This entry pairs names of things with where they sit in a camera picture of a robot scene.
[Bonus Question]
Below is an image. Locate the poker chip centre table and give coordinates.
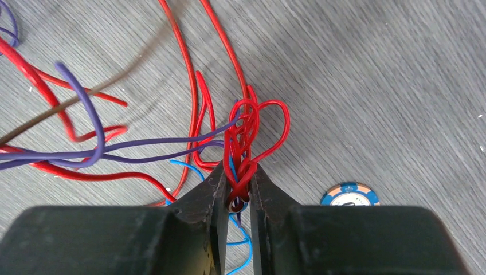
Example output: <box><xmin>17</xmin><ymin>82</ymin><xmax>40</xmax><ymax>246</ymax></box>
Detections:
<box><xmin>320</xmin><ymin>182</ymin><xmax>380</xmax><ymax>206</ymax></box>

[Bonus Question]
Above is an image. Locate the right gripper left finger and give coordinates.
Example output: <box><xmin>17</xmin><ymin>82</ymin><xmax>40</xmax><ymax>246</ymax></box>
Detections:
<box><xmin>1</xmin><ymin>165</ymin><xmax>229</xmax><ymax>274</ymax></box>

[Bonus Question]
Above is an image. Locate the brown wire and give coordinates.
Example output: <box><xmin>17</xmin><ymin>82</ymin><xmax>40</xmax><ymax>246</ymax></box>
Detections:
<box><xmin>0</xmin><ymin>0</ymin><xmax>194</xmax><ymax>147</ymax></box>

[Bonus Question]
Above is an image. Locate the blue wire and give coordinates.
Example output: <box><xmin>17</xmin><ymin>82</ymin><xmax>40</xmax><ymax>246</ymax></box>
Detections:
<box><xmin>165</xmin><ymin>154</ymin><xmax>254</xmax><ymax>275</ymax></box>

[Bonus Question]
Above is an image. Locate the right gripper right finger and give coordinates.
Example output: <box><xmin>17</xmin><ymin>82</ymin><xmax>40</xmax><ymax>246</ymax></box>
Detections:
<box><xmin>250</xmin><ymin>167</ymin><xmax>469</xmax><ymax>274</ymax></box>

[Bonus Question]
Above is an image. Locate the red wire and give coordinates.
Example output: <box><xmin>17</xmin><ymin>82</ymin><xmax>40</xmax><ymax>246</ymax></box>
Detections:
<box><xmin>0</xmin><ymin>0</ymin><xmax>291</xmax><ymax>213</ymax></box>

